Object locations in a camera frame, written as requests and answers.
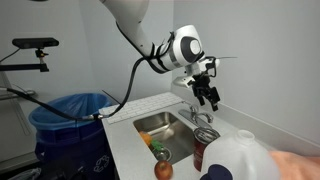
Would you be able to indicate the orange cloth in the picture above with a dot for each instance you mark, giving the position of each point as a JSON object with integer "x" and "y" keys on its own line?
{"x": 296, "y": 167}

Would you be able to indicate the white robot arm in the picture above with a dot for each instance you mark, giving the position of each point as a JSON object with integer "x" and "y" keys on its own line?
{"x": 181, "y": 49}

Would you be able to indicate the red apple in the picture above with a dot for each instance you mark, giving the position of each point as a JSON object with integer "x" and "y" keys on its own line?
{"x": 163, "y": 170}

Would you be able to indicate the black camera on stand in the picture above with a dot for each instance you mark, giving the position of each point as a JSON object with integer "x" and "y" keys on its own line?
{"x": 28, "y": 43}

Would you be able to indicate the blue recycling bin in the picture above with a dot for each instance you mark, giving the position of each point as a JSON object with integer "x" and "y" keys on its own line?
{"x": 81, "y": 143}

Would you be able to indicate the chrome faucet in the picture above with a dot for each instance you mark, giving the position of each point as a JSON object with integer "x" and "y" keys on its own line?
{"x": 195, "y": 117}

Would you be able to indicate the metal sink drain strainer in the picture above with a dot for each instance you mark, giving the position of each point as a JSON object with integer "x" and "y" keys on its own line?
{"x": 163, "y": 154}

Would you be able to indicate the red tumbler with clear lid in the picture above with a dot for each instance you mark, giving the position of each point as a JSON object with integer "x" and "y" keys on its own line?
{"x": 202, "y": 138}

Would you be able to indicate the stainless steel sink basin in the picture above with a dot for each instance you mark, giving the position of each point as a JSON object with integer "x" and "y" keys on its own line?
{"x": 171, "y": 132}

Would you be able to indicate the translucent plastic milk jug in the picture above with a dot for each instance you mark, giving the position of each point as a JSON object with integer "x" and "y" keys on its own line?
{"x": 238, "y": 156}

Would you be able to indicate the white tile pattern mat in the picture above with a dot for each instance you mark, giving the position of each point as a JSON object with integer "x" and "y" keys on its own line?
{"x": 144, "y": 105}

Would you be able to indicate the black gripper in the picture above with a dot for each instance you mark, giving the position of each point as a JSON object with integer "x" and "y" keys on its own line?
{"x": 200, "y": 86}

